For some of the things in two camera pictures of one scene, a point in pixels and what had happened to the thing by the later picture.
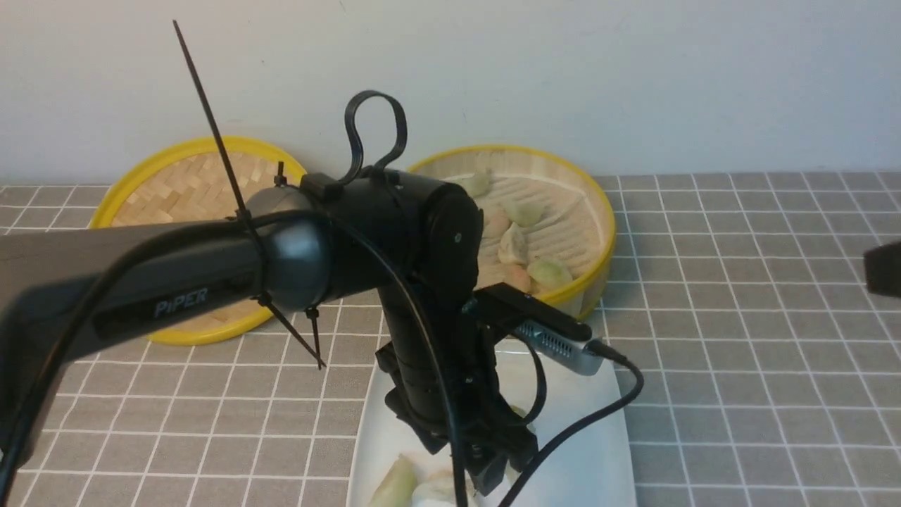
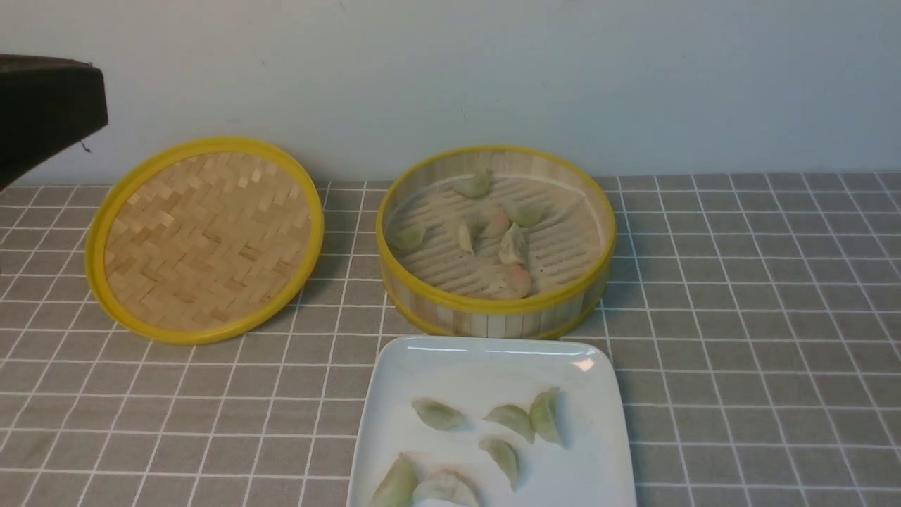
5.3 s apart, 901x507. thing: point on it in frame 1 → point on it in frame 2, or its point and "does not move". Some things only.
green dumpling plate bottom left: [398, 488] does not move
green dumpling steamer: [525, 213] does not move
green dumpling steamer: [547, 274] → [543, 414]
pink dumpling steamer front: [517, 276] does not move
